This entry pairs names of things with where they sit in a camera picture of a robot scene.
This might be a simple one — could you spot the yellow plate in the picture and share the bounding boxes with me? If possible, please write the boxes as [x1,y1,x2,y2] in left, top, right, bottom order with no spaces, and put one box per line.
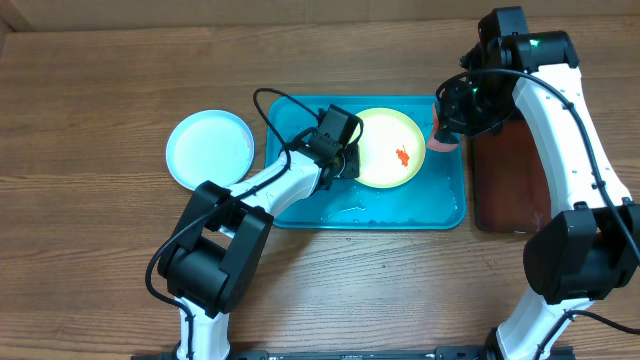
[356,107,426,189]

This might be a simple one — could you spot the pink green sponge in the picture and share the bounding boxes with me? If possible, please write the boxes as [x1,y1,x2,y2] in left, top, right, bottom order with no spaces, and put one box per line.
[426,105,459,153]

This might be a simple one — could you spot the light blue plate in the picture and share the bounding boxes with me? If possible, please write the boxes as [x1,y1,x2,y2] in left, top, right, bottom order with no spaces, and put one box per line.
[165,110,255,190]

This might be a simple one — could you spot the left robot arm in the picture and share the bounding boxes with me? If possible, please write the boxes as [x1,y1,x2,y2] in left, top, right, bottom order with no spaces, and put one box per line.
[145,105,364,359]

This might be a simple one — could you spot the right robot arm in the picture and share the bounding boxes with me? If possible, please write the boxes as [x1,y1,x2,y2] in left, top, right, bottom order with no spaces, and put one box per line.
[427,6,639,359]

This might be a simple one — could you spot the black red lacquer tray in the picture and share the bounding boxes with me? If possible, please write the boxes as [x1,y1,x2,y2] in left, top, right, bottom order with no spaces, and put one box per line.
[470,119,551,233]

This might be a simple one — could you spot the teal plastic serving tray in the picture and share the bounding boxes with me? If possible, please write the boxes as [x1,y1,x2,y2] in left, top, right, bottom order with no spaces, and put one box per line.
[274,95,466,230]

